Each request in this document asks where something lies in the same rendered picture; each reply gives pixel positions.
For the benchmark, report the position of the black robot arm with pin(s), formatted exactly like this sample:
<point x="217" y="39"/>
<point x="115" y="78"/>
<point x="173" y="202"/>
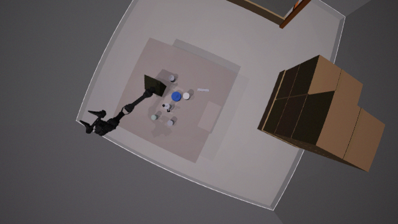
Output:
<point x="113" y="122"/>

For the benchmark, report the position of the glass french press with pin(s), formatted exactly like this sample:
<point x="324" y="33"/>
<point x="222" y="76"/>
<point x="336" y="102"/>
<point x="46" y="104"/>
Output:
<point x="167" y="106"/>

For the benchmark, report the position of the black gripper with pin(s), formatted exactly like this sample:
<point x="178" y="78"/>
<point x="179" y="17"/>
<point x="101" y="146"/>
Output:
<point x="100" y="114"/>

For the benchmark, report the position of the blue short cylinder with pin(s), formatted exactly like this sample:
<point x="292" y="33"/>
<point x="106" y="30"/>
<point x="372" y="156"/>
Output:
<point x="176" y="96"/>

